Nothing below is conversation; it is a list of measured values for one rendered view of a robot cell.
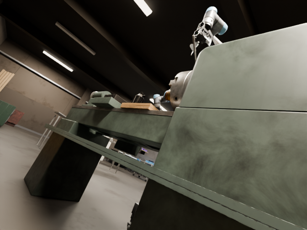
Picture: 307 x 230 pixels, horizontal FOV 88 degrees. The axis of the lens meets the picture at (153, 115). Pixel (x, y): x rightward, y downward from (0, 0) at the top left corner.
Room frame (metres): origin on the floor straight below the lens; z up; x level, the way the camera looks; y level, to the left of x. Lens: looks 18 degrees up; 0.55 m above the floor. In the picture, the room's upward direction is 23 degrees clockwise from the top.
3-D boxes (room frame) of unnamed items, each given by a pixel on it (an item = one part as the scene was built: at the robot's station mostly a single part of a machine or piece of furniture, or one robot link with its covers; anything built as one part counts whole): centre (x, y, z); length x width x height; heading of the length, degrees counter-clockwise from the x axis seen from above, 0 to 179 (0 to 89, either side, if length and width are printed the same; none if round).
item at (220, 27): (0.87, -0.18, 1.64); 0.11 x 0.11 x 0.08; 23
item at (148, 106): (1.14, 0.01, 0.89); 0.36 x 0.30 x 0.04; 133
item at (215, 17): (0.82, -0.09, 1.64); 0.09 x 0.08 x 0.11; 113
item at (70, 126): (1.83, 0.63, 0.34); 0.44 x 0.40 x 0.68; 133
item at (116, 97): (1.40, 0.24, 0.95); 0.43 x 0.18 x 0.04; 133
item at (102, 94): (1.81, 0.65, 1.01); 0.30 x 0.20 x 0.29; 43
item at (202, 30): (0.82, -0.09, 1.48); 0.09 x 0.08 x 0.12; 116
